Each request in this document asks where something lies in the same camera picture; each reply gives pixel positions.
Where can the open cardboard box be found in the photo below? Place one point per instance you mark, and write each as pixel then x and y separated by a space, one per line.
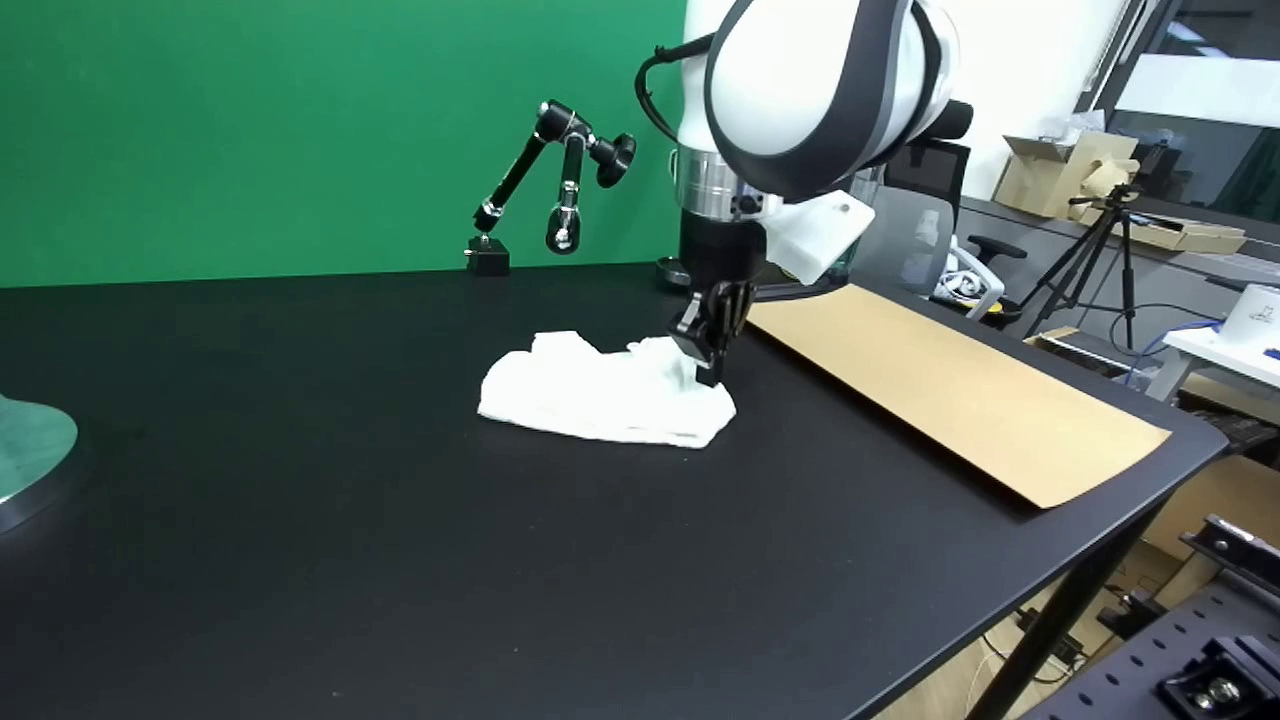
pixel 1043 173

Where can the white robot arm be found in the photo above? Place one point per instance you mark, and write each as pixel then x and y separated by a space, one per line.
pixel 772 109

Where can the brown cardboard sheet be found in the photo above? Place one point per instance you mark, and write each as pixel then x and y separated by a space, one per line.
pixel 1007 419

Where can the black perforated breadboard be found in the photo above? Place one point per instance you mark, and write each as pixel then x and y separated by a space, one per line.
pixel 1214 658

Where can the black office chair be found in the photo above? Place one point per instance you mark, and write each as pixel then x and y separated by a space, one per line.
pixel 915 241

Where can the white towel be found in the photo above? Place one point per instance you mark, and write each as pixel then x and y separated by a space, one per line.
pixel 640 394

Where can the green backdrop curtain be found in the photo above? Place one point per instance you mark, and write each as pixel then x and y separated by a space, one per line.
pixel 303 137

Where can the black camera tripod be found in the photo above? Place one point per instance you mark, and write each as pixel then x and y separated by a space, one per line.
pixel 1070 273

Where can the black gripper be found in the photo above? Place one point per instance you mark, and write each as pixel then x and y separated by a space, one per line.
pixel 720 263

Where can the black mounting clamp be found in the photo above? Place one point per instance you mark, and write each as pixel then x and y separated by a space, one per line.
pixel 1230 553

